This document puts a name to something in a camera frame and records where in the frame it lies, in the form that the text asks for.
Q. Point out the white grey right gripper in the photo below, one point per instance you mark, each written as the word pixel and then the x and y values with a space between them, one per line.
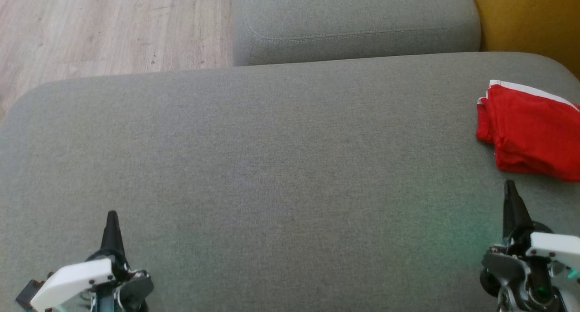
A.
pixel 543 271

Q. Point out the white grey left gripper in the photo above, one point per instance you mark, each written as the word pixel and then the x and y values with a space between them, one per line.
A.
pixel 77 280

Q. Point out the red shorts white stripes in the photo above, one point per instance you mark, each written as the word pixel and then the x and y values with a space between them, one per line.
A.
pixel 530 122

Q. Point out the large grey sofa seat cushion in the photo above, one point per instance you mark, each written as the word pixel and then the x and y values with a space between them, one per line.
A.
pixel 272 176

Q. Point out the mustard yellow panel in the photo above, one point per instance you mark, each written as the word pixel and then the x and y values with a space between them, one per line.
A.
pixel 534 17

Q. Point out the small grey sofa cushion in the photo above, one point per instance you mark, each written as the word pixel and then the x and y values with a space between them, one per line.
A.
pixel 353 22

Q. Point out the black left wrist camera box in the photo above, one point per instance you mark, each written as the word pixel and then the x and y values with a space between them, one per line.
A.
pixel 29 296

